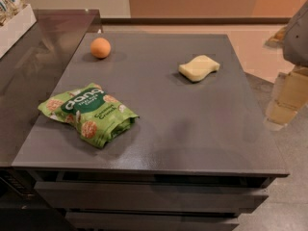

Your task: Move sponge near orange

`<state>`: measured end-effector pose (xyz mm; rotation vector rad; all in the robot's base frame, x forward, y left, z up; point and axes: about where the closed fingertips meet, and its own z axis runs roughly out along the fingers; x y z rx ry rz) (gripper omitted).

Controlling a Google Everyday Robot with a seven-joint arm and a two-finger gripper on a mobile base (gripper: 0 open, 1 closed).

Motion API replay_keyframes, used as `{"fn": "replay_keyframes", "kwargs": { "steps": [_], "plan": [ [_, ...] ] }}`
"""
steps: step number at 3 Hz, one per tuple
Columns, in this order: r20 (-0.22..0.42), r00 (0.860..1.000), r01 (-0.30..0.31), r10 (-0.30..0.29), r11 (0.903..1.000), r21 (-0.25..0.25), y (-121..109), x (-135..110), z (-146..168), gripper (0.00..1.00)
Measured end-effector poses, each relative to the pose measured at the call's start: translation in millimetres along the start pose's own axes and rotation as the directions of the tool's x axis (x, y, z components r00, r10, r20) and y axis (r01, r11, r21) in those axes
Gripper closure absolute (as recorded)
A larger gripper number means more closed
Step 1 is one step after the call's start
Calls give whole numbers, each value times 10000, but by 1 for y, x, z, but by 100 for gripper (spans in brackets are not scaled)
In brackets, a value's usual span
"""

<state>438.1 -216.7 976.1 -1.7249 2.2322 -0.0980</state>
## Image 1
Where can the yellow sponge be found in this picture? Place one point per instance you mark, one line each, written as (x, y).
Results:
(198, 68)

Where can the orange fruit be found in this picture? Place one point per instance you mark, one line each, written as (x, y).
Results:
(100, 48)

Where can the grey drawer cabinet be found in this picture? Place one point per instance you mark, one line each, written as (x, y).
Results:
(197, 157)

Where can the white snack box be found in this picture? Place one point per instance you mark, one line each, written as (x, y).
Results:
(16, 18)

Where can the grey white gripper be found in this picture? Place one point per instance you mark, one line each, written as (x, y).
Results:
(296, 38)

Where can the green snack chip bag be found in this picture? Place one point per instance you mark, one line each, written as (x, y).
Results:
(97, 116)

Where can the dark side counter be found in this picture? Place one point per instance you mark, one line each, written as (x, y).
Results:
(32, 68)

